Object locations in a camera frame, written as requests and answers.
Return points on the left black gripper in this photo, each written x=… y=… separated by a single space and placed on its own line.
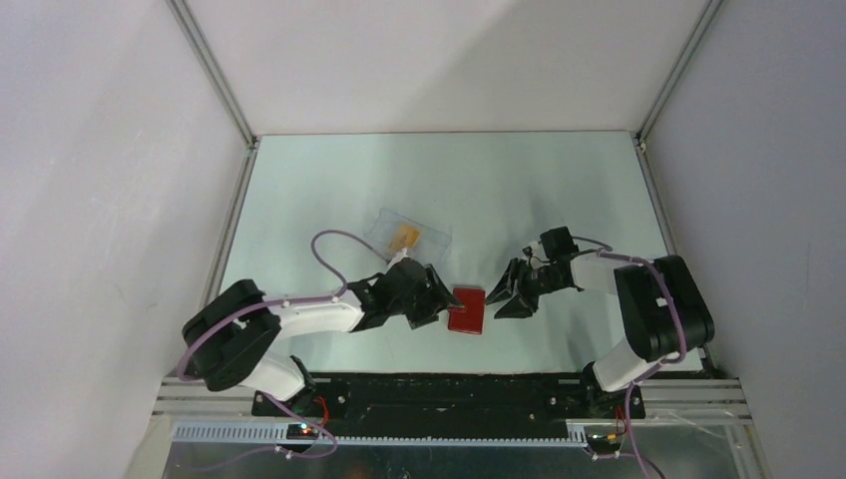
x=435 y=298

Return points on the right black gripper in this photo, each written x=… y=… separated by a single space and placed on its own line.
x=522 y=304

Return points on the red leather card holder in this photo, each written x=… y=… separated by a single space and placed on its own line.
x=468 y=318

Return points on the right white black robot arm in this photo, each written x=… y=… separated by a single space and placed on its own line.
x=664 y=314

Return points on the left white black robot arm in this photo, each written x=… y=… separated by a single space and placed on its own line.
x=229 y=342

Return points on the orange credit card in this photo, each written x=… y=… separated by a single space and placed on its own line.
x=403 y=236

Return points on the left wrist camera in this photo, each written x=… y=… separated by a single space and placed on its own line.
x=400 y=255

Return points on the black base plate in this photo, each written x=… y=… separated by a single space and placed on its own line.
x=348 y=396

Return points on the aluminium front rail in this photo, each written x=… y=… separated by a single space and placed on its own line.
x=700 y=402

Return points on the grey slotted cable duct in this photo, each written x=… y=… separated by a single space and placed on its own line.
x=283 y=433

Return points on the left aluminium frame post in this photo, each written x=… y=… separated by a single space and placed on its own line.
x=199 y=44

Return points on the aluminium frame post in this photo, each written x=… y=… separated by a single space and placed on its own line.
x=690 y=46
x=199 y=44

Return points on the right aluminium frame post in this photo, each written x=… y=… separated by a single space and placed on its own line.
x=690 y=46

